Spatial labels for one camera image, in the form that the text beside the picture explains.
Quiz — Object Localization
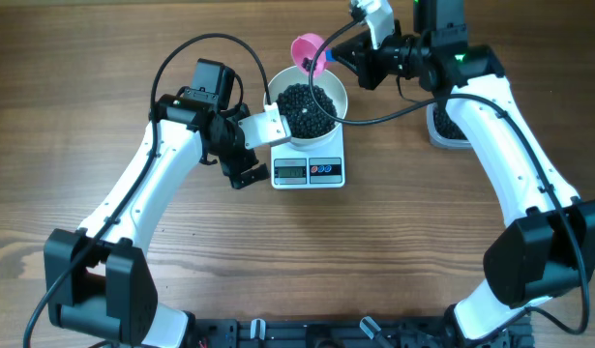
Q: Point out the pink scoop with blue handle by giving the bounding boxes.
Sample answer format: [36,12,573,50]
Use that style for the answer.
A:
[290,33,335,77]

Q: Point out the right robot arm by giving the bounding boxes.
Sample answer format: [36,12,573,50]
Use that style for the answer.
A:
[320,0,595,347]

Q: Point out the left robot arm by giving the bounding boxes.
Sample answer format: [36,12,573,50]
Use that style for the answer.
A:
[41,60,291,347]

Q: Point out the white plastic bowl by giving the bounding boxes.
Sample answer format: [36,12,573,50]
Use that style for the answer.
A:
[262,65,349,148]

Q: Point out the white digital kitchen scale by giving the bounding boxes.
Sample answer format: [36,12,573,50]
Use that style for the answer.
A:
[271,125,345,189]

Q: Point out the black beans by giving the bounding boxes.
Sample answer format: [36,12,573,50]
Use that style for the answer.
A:
[275,56,467,141]

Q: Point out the clear plastic container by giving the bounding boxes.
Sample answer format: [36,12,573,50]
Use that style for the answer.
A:
[426,103,472,150]

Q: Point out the left black cable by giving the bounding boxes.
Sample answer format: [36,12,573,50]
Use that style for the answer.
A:
[21,32,272,348]

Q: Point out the black cable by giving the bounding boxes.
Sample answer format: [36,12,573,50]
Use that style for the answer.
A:
[308,18,591,335]
[21,32,272,348]

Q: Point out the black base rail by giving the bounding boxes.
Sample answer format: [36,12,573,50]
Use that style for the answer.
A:
[188,316,535,348]

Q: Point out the right black cable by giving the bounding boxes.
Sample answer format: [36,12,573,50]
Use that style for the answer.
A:
[308,18,591,335]

